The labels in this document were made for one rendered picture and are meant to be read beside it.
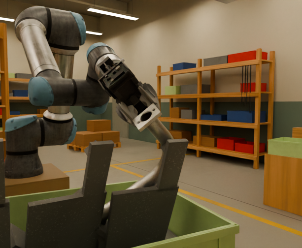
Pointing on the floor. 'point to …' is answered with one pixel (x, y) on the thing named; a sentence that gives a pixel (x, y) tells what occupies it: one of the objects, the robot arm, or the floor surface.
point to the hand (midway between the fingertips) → (150, 120)
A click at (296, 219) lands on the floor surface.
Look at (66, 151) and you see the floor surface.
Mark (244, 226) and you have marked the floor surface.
